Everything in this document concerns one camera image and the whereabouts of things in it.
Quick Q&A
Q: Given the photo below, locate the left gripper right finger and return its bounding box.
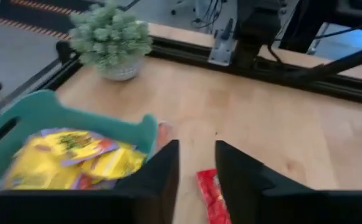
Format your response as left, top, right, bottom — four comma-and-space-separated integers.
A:
214, 139, 362, 224

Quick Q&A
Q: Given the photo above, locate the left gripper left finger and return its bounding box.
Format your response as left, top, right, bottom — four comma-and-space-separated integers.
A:
0, 139, 180, 224

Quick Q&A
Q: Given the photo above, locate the yellow Sour Patch candy pack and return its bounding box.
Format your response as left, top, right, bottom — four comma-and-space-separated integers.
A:
40, 128, 120, 167
80, 146, 148, 181
1, 138, 85, 190

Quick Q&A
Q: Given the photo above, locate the sea green plastic bin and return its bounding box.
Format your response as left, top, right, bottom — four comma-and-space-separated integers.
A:
0, 89, 159, 194

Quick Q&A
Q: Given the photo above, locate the red Skittles candy pack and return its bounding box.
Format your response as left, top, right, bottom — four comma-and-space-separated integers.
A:
195, 169, 232, 224

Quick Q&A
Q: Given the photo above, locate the clear red fish candy pack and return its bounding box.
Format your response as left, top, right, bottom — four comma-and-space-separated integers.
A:
156, 122, 176, 152

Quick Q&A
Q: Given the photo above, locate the green spiky artificial plant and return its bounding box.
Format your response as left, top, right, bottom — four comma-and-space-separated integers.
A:
68, 0, 153, 82

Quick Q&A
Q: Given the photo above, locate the orange black hazard tape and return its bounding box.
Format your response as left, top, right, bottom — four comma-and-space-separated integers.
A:
9, 0, 82, 16
0, 14, 73, 41

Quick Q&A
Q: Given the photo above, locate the silver arm base bracket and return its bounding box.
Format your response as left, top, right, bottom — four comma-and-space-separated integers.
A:
207, 18, 237, 66

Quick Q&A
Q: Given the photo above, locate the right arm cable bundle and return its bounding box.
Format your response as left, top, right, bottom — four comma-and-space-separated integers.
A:
267, 18, 362, 65

